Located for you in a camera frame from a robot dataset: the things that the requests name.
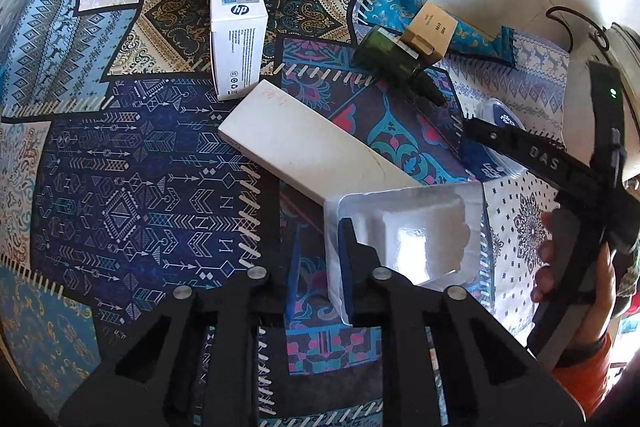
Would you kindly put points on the white rice cooker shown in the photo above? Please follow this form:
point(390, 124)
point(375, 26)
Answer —
point(627, 44)

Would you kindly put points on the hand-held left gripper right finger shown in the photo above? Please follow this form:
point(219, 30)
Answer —
point(346, 257)

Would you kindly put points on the white plastic tray insert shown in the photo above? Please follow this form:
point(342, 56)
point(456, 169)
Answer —
point(415, 232)

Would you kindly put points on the small brown cardboard box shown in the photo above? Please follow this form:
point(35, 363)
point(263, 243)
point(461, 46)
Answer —
point(432, 27)

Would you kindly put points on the dark green bottle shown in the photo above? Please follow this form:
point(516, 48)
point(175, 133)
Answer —
point(385, 52)

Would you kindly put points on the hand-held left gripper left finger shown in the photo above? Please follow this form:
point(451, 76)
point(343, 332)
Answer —
point(293, 267)

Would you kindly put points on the plain white box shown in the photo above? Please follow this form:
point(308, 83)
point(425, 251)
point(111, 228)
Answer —
point(300, 142)

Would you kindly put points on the person's right hand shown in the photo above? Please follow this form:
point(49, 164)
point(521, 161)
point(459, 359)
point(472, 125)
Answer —
point(600, 297)

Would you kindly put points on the blue round container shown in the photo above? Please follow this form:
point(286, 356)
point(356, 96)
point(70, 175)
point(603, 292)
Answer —
point(502, 114)

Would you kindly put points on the white printed box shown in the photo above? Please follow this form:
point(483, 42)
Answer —
point(235, 32)

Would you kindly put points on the blue patchwork cloth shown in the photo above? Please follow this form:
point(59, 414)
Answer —
point(150, 207)

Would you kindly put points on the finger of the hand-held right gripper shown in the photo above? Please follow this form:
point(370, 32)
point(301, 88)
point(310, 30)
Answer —
point(530, 152)

